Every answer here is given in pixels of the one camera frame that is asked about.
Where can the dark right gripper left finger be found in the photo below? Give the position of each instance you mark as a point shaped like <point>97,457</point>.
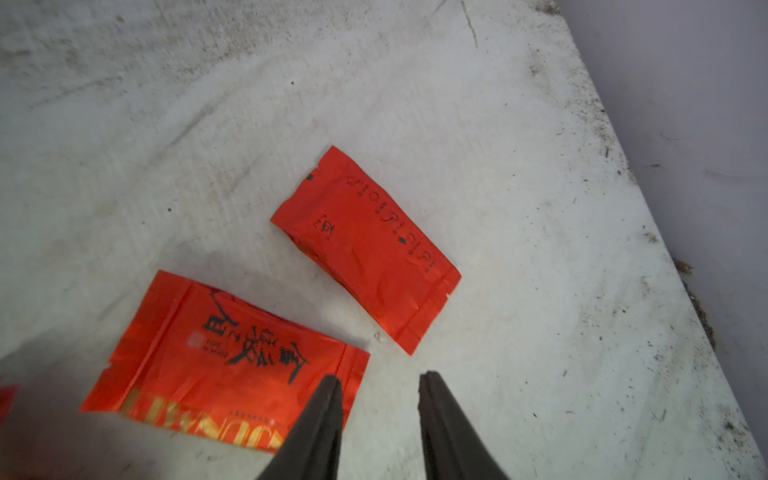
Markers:
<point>312,448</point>

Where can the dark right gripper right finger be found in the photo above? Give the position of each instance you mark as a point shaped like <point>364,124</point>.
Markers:
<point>451,447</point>

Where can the large red tea bag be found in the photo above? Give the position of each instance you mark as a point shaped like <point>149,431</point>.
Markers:
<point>198,360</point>

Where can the crinkled red foil tea bag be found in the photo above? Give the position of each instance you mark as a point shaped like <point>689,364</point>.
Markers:
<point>7,397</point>

